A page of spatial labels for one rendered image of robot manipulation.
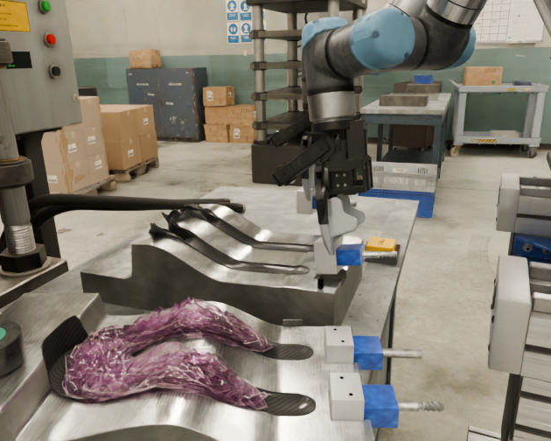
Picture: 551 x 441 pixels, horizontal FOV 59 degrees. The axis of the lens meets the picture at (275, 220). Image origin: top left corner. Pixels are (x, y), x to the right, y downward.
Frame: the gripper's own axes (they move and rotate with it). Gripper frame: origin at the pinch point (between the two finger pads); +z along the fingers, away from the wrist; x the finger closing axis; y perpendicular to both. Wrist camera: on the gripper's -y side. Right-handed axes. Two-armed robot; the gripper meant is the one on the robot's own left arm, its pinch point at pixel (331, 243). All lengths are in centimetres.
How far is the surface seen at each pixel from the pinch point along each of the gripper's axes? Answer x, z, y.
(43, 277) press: 5, 7, -70
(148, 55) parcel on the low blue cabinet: 585, -181, -418
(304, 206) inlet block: 26.2, -3.2, -12.4
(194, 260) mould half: -5.0, 1.2, -23.7
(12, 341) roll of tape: -40.1, 1.8, -27.3
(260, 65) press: 377, -100, -156
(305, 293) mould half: -6.4, 6.7, -3.2
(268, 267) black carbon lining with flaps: 1.5, 4.3, -12.4
